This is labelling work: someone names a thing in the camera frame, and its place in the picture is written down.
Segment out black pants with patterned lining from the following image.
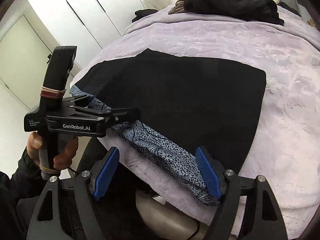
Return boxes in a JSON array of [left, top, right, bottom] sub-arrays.
[[70, 49, 266, 206]]

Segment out person's left hand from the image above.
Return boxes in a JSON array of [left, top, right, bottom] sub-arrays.
[[26, 131, 79, 170]]

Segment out person's left black sleeve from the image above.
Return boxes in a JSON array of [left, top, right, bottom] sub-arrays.
[[1, 151, 46, 239]]

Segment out lavender plush bed blanket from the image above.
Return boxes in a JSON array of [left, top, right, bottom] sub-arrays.
[[71, 8, 319, 239]]

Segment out white wardrobe doors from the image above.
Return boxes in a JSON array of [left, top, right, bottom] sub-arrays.
[[1, 0, 144, 109]]

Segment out black clothes beside bed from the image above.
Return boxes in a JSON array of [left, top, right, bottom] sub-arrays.
[[132, 9, 158, 23]]

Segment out brown knitted garment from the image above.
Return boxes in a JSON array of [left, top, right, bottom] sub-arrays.
[[168, 0, 186, 15]]

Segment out black jacket pile on bed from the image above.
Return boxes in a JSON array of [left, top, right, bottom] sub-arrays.
[[183, 0, 284, 26]]

